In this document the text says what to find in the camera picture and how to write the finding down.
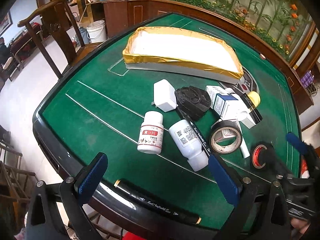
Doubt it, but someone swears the dark wooden chair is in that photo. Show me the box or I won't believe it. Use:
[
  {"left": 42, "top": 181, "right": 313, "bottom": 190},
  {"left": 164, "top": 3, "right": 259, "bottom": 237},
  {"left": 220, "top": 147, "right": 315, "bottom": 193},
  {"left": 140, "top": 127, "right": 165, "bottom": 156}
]
[{"left": 17, "top": 0, "right": 100, "bottom": 80}]

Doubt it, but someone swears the white foam box gold tape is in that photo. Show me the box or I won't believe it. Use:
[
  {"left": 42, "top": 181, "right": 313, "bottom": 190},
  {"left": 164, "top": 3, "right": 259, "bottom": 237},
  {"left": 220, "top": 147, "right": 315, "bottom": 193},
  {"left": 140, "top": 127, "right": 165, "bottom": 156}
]
[{"left": 122, "top": 26, "right": 244, "bottom": 84}]

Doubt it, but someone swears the white plastic tube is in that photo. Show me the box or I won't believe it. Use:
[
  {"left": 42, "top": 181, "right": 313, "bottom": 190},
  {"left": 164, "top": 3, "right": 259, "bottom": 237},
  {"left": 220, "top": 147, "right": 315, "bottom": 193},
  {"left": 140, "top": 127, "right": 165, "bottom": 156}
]
[{"left": 236, "top": 120, "right": 251, "bottom": 158}]

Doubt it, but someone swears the tape roll cream core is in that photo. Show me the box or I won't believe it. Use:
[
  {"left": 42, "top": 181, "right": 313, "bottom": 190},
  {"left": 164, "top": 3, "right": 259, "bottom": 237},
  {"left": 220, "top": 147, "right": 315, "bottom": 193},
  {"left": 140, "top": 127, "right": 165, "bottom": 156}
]
[{"left": 209, "top": 120, "right": 243, "bottom": 155}]

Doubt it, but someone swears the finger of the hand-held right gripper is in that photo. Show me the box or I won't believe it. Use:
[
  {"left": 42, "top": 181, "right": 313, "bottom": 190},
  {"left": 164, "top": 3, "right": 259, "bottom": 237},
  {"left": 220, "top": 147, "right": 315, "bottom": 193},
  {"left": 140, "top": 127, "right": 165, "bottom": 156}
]
[
  {"left": 261, "top": 145, "right": 290, "bottom": 179},
  {"left": 286, "top": 132, "right": 316, "bottom": 162}
]

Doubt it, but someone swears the person's right hand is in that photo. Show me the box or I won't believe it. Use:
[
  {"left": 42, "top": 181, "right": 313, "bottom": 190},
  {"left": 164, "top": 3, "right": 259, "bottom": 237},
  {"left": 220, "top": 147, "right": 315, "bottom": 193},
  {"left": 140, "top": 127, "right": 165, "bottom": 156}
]
[{"left": 290, "top": 217, "right": 313, "bottom": 238}]

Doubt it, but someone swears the white plastic bucket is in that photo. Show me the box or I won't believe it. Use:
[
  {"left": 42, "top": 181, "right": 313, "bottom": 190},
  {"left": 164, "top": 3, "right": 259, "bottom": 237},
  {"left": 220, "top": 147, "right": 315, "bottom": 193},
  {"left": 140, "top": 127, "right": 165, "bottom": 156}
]
[{"left": 86, "top": 20, "right": 107, "bottom": 44}]

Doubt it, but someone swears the white bottle red label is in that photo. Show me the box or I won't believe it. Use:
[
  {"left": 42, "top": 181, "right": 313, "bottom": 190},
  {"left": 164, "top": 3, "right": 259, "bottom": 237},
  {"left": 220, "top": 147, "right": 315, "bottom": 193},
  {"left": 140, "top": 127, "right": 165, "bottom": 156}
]
[{"left": 137, "top": 111, "right": 164, "bottom": 154}]

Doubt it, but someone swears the blue white medicine box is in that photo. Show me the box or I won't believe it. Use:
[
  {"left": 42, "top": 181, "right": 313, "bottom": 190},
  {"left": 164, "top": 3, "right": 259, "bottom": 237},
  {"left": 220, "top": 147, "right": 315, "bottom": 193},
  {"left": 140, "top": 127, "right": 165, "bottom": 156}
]
[{"left": 215, "top": 93, "right": 247, "bottom": 120}]

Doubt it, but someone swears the white bottle black-white label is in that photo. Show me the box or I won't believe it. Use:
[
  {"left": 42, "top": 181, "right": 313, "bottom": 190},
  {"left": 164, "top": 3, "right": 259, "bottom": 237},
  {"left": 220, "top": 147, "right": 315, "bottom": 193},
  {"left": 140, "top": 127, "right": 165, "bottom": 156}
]
[{"left": 168, "top": 119, "right": 209, "bottom": 172}]

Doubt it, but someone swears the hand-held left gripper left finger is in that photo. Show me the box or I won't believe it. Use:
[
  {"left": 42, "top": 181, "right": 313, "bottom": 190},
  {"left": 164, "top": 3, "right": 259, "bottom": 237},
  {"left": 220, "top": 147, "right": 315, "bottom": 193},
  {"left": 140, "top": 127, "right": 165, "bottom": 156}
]
[{"left": 25, "top": 152, "right": 109, "bottom": 240}]

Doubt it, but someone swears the white charger with prongs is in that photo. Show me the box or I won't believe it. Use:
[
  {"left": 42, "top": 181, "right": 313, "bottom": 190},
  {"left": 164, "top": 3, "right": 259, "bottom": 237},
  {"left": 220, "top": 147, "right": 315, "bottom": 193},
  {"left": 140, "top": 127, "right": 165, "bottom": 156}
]
[{"left": 151, "top": 79, "right": 177, "bottom": 113}]

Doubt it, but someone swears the flower planter partition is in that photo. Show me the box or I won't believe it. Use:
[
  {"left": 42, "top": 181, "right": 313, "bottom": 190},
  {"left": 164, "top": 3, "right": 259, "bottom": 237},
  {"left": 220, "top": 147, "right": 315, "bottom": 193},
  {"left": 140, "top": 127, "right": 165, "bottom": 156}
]
[{"left": 152, "top": 0, "right": 317, "bottom": 63}]

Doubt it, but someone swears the purple bottle pack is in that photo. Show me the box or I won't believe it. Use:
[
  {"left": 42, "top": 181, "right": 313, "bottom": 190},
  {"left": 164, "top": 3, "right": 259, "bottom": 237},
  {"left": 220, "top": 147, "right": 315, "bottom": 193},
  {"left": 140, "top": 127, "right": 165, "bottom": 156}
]
[{"left": 300, "top": 70, "right": 315, "bottom": 87}]

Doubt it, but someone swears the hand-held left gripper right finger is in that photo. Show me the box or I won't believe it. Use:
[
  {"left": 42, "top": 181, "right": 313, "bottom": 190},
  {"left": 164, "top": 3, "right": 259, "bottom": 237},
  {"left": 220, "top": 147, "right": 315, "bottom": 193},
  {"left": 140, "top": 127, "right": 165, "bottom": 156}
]
[{"left": 208, "top": 154, "right": 293, "bottom": 240}]

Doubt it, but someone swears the black box gold band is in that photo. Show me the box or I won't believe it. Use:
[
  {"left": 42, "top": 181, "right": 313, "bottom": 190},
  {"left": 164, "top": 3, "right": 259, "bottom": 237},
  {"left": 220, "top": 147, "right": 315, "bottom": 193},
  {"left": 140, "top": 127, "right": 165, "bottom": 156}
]
[{"left": 241, "top": 105, "right": 263, "bottom": 130}]

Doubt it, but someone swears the black marker pen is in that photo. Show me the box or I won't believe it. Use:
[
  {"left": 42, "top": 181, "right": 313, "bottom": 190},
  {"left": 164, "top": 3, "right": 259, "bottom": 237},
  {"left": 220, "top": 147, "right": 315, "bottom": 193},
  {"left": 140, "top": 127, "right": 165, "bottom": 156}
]
[
  {"left": 176, "top": 107, "right": 214, "bottom": 159},
  {"left": 114, "top": 179, "right": 202, "bottom": 225}
]

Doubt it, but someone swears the grey kettle on floor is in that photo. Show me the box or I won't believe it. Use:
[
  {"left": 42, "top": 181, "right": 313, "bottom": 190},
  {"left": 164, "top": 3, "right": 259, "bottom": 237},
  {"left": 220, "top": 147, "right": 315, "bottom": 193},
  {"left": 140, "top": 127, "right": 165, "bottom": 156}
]
[{"left": 79, "top": 27, "right": 90, "bottom": 45}]

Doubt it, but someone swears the wooden counter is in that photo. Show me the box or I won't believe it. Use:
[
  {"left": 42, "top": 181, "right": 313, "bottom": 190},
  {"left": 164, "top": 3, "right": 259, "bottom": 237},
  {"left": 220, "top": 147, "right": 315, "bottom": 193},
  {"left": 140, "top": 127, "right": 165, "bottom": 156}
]
[{"left": 85, "top": 0, "right": 155, "bottom": 39}]

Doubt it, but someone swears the dark wooden stool frame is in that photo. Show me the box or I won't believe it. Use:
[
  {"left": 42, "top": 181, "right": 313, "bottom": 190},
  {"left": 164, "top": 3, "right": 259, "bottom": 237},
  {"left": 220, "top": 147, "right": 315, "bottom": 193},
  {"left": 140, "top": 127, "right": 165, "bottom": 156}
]
[{"left": 0, "top": 140, "right": 35, "bottom": 205}]

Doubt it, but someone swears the black tape roll red core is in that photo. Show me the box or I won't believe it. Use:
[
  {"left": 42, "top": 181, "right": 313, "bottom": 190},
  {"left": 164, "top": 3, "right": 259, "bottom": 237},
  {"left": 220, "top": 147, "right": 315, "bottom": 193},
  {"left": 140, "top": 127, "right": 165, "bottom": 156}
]
[{"left": 250, "top": 142, "right": 275, "bottom": 172}]

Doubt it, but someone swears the yellow capped item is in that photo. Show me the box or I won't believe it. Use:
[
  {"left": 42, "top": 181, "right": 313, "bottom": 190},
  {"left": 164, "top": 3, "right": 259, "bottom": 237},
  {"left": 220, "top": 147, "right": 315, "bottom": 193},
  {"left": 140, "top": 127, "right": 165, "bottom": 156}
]
[{"left": 246, "top": 91, "right": 261, "bottom": 108}]

